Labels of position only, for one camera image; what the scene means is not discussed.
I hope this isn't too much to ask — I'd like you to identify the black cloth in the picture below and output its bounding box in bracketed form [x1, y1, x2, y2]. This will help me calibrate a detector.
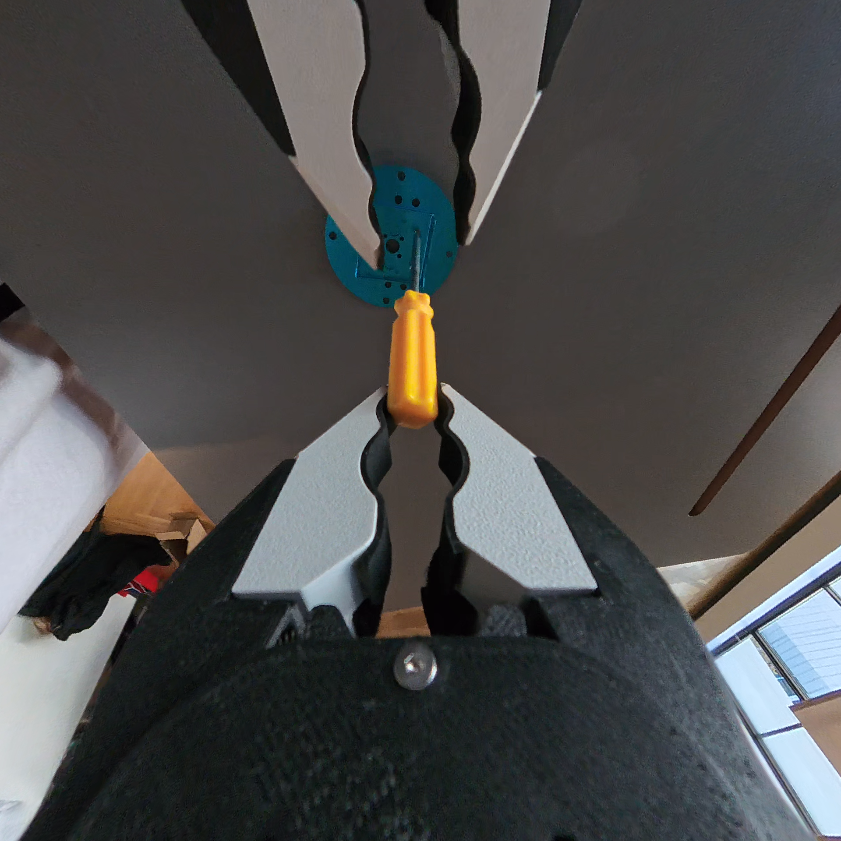
[20, 519, 173, 641]

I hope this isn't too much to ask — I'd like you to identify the large window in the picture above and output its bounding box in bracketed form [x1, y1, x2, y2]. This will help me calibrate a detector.
[706, 545, 841, 841]

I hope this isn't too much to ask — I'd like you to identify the wooden post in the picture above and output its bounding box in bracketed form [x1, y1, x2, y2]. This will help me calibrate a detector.
[792, 693, 841, 756]

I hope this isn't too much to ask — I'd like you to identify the grey desk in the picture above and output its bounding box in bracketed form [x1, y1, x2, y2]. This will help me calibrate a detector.
[0, 0, 841, 615]

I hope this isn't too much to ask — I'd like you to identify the yellow screwdriver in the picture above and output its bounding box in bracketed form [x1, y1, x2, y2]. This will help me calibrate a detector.
[386, 229, 440, 430]

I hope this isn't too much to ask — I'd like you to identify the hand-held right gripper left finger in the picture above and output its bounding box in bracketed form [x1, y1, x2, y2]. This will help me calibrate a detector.
[231, 386, 395, 637]

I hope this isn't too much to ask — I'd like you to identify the person's white shirt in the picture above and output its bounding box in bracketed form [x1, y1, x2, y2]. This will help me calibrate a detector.
[0, 335, 152, 632]

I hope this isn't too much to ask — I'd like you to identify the cardboard box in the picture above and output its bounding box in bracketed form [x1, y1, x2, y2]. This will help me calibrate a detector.
[99, 511, 214, 566]

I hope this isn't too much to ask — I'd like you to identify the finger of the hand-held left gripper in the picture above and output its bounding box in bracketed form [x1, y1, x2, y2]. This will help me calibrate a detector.
[426, 0, 551, 245]
[246, 0, 383, 270]

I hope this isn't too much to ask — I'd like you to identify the blue round metal plate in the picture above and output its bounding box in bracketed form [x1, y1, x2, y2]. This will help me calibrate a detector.
[325, 166, 457, 308]

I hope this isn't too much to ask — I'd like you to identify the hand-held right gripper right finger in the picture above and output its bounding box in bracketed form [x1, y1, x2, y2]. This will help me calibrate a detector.
[424, 383, 599, 637]

